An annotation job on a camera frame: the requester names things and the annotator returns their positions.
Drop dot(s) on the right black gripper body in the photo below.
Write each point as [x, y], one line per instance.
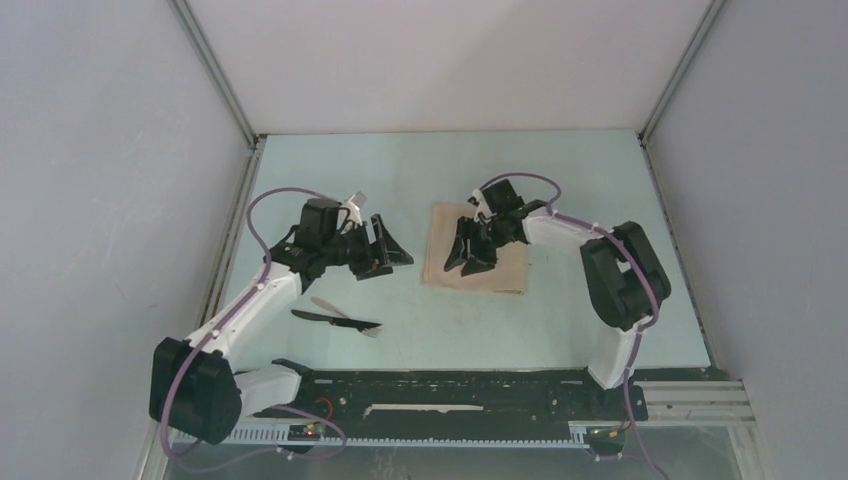
[496, 233]

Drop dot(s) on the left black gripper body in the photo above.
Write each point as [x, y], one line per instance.
[351, 249]

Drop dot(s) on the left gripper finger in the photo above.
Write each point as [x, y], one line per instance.
[374, 270]
[387, 252]

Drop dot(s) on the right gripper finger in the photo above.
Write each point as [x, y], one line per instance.
[475, 264]
[459, 251]

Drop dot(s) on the beige cloth napkin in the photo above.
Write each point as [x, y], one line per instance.
[508, 277]

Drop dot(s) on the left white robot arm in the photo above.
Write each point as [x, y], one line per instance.
[195, 387]

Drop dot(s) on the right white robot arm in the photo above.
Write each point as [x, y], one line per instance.
[625, 279]

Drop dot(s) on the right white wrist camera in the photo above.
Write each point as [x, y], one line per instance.
[477, 200]

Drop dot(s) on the aluminium frame rail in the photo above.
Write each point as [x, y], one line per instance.
[696, 401]

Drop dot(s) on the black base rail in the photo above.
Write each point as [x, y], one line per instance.
[463, 424]

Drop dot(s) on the white cable duct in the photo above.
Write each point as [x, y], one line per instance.
[311, 434]

